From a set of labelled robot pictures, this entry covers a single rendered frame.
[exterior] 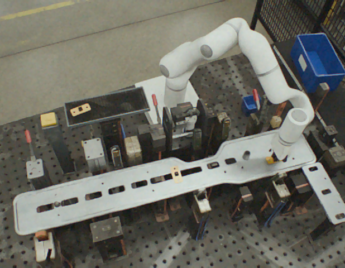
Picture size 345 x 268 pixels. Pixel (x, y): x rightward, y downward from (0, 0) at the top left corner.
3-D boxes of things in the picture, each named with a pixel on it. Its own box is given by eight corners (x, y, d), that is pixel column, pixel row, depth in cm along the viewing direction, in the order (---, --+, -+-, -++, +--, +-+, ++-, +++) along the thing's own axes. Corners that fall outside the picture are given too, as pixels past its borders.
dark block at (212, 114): (198, 162, 200) (207, 118, 165) (194, 152, 204) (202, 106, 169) (206, 160, 201) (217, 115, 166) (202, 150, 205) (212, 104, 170)
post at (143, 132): (142, 175, 195) (139, 134, 161) (139, 167, 197) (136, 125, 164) (151, 172, 196) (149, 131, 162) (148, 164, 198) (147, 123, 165)
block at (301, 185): (279, 219, 184) (297, 196, 161) (269, 199, 190) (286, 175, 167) (295, 214, 186) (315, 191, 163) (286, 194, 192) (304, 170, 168)
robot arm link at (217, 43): (186, 68, 189) (164, 84, 183) (175, 48, 187) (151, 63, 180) (247, 42, 144) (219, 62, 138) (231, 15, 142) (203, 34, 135)
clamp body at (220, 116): (208, 167, 199) (218, 129, 168) (201, 150, 205) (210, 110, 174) (224, 163, 201) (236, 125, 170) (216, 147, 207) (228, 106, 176)
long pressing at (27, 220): (16, 244, 144) (14, 243, 142) (12, 194, 155) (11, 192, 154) (319, 162, 170) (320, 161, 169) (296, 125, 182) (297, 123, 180)
